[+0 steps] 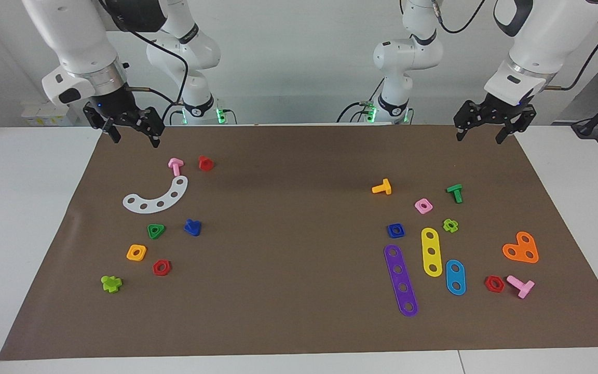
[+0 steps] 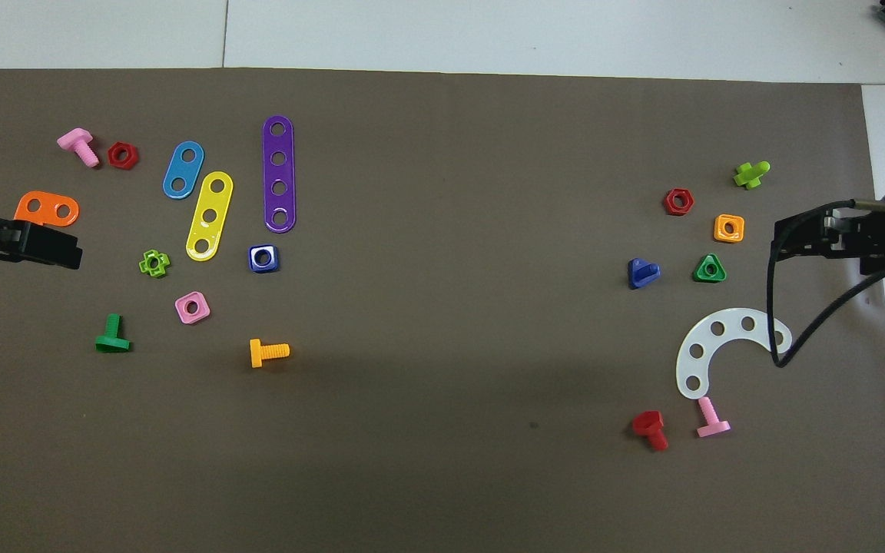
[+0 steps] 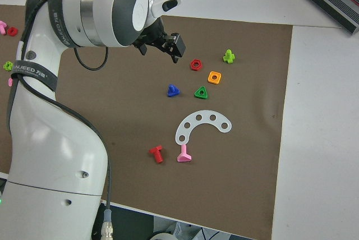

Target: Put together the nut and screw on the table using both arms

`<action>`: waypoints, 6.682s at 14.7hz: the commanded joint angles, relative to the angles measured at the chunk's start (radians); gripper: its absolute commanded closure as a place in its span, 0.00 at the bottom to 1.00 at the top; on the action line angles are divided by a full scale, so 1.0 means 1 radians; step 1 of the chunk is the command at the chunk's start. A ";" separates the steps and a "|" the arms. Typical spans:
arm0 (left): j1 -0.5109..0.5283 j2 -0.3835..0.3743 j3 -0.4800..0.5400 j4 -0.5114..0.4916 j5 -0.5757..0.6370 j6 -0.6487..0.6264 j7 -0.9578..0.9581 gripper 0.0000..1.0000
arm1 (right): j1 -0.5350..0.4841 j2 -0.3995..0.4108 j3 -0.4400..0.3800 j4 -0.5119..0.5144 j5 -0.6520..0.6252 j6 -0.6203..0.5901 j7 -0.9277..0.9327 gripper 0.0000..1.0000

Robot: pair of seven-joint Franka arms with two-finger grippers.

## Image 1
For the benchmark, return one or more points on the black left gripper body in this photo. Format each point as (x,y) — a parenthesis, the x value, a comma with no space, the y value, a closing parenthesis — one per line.
(496,114)

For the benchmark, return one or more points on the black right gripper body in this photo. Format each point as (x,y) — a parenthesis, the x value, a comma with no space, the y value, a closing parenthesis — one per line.
(117,106)

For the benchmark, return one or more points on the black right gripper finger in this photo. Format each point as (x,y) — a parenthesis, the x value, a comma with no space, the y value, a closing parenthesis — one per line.
(154,138)
(113,132)

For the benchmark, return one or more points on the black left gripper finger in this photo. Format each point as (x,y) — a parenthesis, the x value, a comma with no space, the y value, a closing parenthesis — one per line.
(505,134)
(462,131)

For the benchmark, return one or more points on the blue plastic screw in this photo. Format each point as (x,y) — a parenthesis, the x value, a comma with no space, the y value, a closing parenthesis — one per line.
(192,227)

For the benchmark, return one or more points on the blue square plastic nut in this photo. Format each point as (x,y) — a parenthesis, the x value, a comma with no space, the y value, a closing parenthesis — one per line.
(395,230)

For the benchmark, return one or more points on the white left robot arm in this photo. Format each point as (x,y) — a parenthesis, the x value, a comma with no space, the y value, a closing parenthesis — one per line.
(538,47)

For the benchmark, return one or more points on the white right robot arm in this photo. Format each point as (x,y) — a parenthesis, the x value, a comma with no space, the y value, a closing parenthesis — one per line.
(81,41)

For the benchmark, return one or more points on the pink plastic screw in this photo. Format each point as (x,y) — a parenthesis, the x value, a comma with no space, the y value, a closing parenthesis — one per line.
(176,165)
(521,284)

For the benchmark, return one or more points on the red plastic screw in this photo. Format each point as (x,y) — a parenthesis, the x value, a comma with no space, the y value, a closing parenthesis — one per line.
(205,163)

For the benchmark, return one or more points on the green plastic screw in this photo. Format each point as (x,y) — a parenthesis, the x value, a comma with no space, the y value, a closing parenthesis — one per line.
(455,192)

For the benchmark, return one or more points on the pink square plastic nut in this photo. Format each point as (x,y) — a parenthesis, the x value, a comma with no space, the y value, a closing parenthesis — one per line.
(423,206)

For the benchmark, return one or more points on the green triangular plastic nut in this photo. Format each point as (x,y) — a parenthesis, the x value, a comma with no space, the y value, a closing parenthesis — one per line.
(155,230)

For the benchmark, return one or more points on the lime green cross nut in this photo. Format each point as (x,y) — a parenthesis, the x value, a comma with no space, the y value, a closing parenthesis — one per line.
(450,225)

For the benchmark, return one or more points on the orange plastic screw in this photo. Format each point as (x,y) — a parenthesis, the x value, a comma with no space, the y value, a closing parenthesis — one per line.
(382,187)

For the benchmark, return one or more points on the orange square plastic nut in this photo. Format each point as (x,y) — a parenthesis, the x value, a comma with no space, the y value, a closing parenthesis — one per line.
(136,253)

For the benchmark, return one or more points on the red hexagonal plastic nut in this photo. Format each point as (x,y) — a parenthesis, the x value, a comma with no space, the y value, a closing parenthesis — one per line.
(494,283)
(162,267)

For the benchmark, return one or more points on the lime green cross screw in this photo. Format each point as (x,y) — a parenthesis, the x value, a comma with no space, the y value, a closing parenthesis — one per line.
(111,283)

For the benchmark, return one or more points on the white curved perforated strip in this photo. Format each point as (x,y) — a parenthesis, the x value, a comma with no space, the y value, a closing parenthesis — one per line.
(166,199)

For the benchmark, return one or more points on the white cardboard box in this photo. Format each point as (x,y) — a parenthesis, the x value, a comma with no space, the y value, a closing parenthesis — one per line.
(50,113)

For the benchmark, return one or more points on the orange heart-shaped plastic plate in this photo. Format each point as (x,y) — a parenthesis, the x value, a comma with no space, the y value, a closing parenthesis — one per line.
(519,254)

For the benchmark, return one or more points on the yellow three-hole plastic strip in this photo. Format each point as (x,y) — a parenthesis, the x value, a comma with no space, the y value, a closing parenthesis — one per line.
(431,259)

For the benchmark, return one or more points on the blue two-hole plastic strip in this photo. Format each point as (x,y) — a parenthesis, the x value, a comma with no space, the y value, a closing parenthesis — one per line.
(456,278)

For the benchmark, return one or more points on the purple four-hole plastic strip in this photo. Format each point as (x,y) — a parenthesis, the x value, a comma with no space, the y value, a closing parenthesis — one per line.
(400,280)

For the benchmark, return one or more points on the brown table mat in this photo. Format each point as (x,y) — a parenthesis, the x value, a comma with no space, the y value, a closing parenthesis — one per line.
(288,270)

